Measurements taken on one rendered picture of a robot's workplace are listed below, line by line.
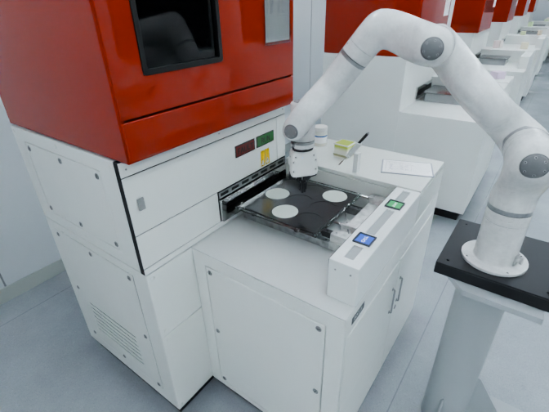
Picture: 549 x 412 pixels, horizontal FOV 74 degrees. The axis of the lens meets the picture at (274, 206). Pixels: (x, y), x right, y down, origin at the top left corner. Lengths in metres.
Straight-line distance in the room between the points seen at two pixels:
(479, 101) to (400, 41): 0.26
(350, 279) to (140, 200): 0.66
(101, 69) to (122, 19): 0.13
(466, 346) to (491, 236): 0.44
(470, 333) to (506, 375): 0.78
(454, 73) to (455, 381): 1.11
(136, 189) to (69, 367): 1.33
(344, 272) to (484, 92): 0.60
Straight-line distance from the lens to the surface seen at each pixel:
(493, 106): 1.14
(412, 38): 1.07
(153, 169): 1.17
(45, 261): 2.88
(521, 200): 1.22
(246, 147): 1.46
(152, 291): 1.34
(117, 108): 1.02
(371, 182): 1.54
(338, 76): 1.17
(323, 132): 1.83
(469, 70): 1.14
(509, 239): 1.28
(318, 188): 1.57
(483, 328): 1.47
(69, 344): 2.39
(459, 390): 1.70
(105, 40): 1.00
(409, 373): 2.07
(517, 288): 1.29
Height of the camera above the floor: 1.60
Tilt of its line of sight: 29 degrees down
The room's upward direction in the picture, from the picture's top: 1 degrees counter-clockwise
